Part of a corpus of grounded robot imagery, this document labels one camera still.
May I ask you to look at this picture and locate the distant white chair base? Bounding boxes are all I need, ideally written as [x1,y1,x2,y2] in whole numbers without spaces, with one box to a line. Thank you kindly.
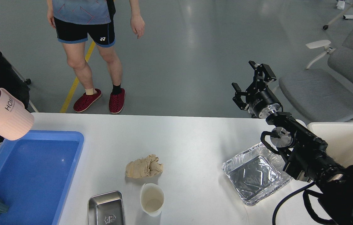
[323,0,353,30]

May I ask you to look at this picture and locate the white paper cup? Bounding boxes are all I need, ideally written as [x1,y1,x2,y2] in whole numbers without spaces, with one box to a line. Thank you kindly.
[140,183,165,217]

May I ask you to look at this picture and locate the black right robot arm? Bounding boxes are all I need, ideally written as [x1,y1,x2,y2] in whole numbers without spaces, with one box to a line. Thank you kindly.
[232,60,353,225]

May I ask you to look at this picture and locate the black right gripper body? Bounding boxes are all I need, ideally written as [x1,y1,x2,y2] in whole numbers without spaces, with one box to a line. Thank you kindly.
[245,78,282,119]

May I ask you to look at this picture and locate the crumpled brown paper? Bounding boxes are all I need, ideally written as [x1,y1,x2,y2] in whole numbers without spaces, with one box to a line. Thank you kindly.
[125,154,164,178]

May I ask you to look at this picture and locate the stainless steel tray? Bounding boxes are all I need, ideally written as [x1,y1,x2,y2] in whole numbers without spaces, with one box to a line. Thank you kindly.
[88,190,125,225]

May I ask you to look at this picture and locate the standing person in shorts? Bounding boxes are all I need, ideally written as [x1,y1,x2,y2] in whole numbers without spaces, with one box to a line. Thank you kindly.
[47,0,146,114]

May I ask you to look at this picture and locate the cream plastic bin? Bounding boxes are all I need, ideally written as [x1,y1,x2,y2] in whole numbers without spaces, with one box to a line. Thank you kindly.
[307,122,353,168]

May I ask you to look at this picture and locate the blue plastic bin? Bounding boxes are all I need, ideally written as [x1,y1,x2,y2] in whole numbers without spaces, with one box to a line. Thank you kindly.
[0,130,84,225]

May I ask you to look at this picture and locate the grey office chair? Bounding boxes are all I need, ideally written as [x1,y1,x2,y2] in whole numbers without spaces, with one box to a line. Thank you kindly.
[278,30,353,122]

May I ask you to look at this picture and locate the pink ribbed mug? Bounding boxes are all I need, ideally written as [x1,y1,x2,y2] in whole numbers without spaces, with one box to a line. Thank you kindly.
[0,88,34,140]

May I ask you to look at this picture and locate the aluminium foil tray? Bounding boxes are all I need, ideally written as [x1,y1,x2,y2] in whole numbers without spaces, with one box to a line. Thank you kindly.
[222,142,292,206]

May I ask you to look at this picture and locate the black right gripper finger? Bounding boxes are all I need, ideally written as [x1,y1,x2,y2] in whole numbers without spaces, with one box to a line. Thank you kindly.
[248,60,277,82]
[231,82,252,111]

